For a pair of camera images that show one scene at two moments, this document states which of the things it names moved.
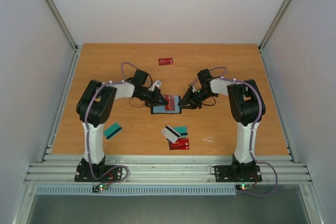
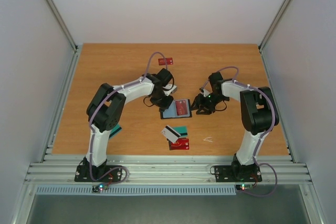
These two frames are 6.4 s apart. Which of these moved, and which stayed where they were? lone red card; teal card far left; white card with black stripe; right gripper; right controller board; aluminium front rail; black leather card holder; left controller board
Moved: right gripper; black leather card holder
Stayed: lone red card; right controller board; left controller board; white card with black stripe; aluminium front rail; teal card far left
